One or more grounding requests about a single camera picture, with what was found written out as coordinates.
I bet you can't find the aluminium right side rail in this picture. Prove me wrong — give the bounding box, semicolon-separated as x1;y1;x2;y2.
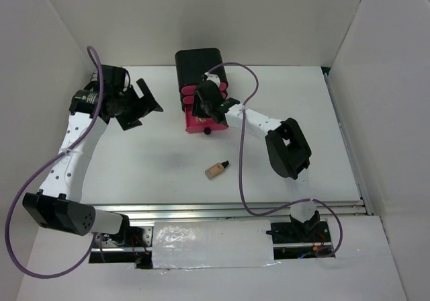
321;67;375;216

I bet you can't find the white foil cover sheet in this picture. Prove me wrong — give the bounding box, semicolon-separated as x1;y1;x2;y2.
152;220;275;269

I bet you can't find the aluminium front rail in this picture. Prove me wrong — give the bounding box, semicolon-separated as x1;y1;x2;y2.
93;200;367;222

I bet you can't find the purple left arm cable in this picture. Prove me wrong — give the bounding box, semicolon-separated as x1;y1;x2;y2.
5;45;103;279

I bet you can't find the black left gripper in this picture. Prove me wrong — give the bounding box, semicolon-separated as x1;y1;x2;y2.
114;78;163;131

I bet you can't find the black drawer organizer box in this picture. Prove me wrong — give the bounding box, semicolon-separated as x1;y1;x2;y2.
175;48;223;111

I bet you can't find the aluminium rail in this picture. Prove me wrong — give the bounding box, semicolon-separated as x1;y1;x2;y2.
93;200;367;222
321;67;375;216

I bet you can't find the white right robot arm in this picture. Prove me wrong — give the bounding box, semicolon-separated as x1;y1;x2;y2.
193;73;320;242

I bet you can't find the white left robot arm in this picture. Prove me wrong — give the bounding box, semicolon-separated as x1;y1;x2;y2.
22;65;163;247

